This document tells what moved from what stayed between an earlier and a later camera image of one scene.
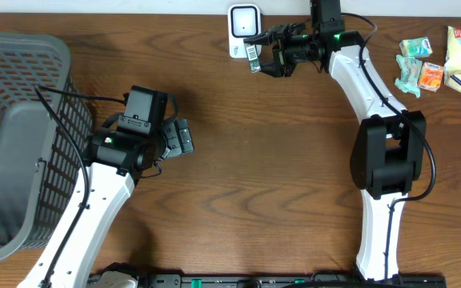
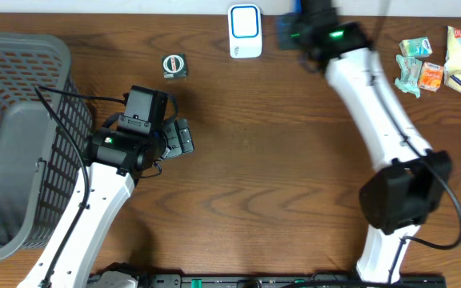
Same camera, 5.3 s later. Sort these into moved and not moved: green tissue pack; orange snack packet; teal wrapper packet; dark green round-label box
Moved: dark green round-label box
Not moved: green tissue pack; orange snack packet; teal wrapper packet
